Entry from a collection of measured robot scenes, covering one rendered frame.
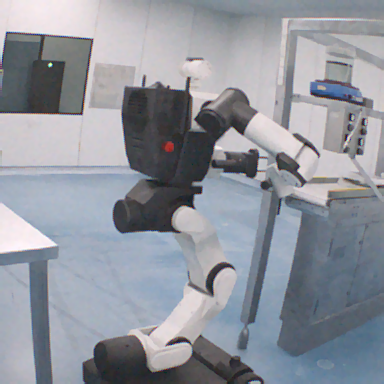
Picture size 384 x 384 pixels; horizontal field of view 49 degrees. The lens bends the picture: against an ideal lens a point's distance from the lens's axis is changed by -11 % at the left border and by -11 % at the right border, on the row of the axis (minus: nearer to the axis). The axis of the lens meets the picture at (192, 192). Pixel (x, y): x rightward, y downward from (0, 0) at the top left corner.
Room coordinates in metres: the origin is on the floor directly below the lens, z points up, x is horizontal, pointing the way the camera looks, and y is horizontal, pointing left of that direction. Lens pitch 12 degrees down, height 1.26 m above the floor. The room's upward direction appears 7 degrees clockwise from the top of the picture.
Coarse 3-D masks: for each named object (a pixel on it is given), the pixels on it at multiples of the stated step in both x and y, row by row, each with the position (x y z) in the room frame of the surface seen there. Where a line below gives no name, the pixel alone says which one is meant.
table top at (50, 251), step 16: (0, 208) 1.22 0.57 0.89; (0, 224) 1.07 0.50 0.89; (16, 224) 1.10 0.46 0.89; (0, 240) 0.95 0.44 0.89; (16, 240) 0.98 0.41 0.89; (32, 240) 1.00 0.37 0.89; (48, 240) 1.02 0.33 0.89; (0, 256) 0.88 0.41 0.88; (16, 256) 0.91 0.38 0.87; (32, 256) 0.94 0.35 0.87; (48, 256) 0.98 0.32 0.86
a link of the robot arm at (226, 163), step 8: (224, 152) 1.85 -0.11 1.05; (232, 152) 1.84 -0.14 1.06; (216, 160) 1.75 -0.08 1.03; (224, 160) 1.77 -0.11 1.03; (232, 160) 1.80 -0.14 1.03; (216, 168) 1.76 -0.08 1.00; (224, 168) 1.77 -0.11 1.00; (232, 168) 1.80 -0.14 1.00; (208, 176) 1.79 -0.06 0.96; (216, 176) 1.79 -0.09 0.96
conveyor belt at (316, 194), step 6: (306, 186) 2.19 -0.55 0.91; (312, 186) 2.22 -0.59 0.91; (318, 186) 2.25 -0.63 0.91; (324, 186) 2.27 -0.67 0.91; (330, 186) 2.30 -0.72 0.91; (336, 186) 2.34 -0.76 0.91; (342, 186) 2.36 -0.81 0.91; (294, 192) 2.10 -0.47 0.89; (300, 192) 2.07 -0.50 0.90; (306, 192) 2.05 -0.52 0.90; (312, 192) 2.04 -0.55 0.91; (318, 192) 2.07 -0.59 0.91; (324, 192) 2.09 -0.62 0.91; (300, 198) 2.07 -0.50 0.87; (306, 198) 2.04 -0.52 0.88; (312, 198) 2.01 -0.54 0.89; (318, 198) 1.99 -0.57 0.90; (324, 198) 1.97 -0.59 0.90; (330, 198) 1.97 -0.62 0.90; (336, 198) 2.01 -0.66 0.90; (342, 198) 2.04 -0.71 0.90; (318, 204) 1.98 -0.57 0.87; (324, 204) 1.95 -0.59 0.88
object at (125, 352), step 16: (128, 336) 1.53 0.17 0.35; (96, 352) 1.44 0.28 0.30; (112, 352) 1.41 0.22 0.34; (128, 352) 1.44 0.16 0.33; (144, 352) 1.48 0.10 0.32; (192, 352) 1.75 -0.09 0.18; (208, 352) 1.75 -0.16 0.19; (224, 352) 1.76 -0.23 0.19; (96, 368) 1.49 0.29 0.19; (112, 368) 1.39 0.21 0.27; (128, 368) 1.42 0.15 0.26; (144, 368) 1.58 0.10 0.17; (176, 368) 1.61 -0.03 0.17; (192, 368) 1.63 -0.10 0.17; (208, 368) 1.64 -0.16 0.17; (224, 368) 1.60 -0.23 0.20; (240, 368) 1.60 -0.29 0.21
